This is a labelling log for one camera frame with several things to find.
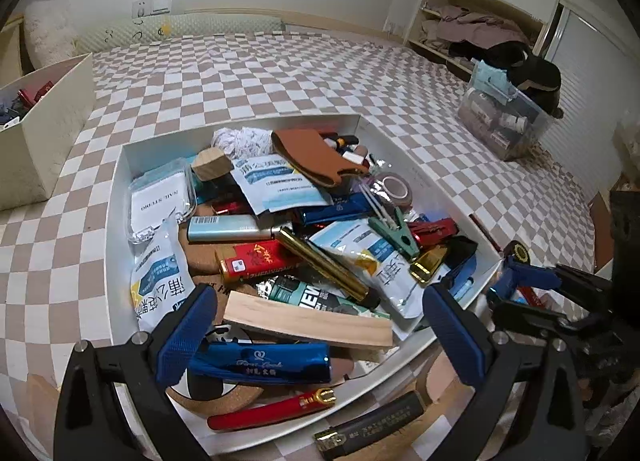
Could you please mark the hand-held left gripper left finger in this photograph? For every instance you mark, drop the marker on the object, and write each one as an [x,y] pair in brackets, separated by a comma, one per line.
[185,336]

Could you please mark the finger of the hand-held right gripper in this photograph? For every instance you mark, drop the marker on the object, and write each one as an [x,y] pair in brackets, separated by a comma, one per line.
[530,277]
[525,316]

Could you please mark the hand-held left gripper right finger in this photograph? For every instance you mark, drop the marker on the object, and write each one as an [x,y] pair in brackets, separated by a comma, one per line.
[450,331]

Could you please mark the light wooden block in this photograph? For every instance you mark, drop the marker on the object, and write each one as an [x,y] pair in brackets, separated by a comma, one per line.
[307,323]

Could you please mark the shallow white box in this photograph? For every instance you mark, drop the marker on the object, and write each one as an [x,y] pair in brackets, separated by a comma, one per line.
[250,123]

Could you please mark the black tape roll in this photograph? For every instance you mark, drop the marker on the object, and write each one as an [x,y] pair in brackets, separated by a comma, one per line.
[519,253]

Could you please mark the black lighter with gold cap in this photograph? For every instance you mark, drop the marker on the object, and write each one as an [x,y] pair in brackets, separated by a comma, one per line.
[370,423]

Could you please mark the pile of assorted small goods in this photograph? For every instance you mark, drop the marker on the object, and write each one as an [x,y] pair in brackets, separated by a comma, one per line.
[300,241]

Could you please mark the clear plastic storage bin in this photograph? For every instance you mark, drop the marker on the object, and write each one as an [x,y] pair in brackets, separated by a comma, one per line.
[500,126]

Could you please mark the light blue packet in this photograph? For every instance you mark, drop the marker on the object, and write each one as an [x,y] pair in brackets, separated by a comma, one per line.
[487,78]

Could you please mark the black bag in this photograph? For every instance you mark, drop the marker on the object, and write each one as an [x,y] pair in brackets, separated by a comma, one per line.
[530,68]

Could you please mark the sliding door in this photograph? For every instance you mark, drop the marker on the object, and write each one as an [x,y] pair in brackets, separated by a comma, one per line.
[590,66]

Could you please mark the deep white box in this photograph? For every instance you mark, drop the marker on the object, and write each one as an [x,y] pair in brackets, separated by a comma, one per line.
[50,141]

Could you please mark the pile of pink clothes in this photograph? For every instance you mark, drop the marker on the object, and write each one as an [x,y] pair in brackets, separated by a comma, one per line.
[475,28]

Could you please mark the checkered bed sheet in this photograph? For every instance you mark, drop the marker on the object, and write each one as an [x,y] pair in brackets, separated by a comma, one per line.
[250,71]

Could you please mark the wardrobe shelf niche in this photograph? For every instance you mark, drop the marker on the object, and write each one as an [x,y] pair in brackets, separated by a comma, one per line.
[417,16]

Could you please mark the long quilted bolster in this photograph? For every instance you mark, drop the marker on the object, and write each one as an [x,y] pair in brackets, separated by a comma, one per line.
[200,26]

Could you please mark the wooden bedside shelf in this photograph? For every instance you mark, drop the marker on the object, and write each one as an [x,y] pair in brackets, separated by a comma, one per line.
[10,51]

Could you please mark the fluffy white pillow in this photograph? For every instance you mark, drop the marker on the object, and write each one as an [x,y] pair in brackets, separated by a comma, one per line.
[47,31]

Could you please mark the wall socket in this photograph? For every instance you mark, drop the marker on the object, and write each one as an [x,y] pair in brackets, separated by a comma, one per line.
[141,8]

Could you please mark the wall switch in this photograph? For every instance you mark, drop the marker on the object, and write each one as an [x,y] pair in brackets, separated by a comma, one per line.
[160,3]

